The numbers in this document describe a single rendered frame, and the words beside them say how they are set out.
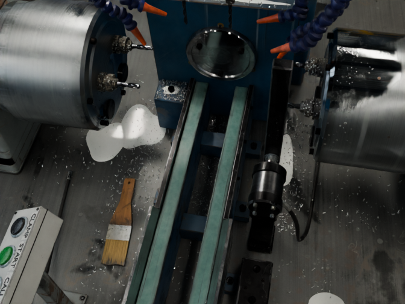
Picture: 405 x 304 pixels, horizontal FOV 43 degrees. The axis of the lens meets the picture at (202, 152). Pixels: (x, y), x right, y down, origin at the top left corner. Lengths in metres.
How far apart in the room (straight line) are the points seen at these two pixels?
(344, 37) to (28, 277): 0.64
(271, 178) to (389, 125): 0.21
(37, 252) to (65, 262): 0.28
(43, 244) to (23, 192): 0.39
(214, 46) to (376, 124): 0.37
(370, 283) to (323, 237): 0.13
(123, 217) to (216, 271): 0.29
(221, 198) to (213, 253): 0.11
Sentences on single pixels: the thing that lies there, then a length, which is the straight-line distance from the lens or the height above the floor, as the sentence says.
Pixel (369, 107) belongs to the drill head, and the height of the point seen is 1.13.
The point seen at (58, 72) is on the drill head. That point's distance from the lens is 0.96.
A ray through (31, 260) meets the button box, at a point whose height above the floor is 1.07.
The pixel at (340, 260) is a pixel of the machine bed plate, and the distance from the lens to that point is 1.10.
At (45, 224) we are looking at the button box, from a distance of 0.86.
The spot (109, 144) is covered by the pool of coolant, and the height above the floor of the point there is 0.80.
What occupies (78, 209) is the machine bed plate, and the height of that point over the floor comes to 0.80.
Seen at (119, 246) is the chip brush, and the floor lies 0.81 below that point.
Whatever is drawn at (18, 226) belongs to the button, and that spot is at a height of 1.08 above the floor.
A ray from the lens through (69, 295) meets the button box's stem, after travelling 1.09.
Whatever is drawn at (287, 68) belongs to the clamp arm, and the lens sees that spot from 0.75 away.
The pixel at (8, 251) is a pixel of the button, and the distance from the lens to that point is 0.85.
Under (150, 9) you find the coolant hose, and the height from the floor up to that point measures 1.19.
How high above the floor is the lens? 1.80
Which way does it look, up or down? 57 degrees down
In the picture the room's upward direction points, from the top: 5 degrees counter-clockwise
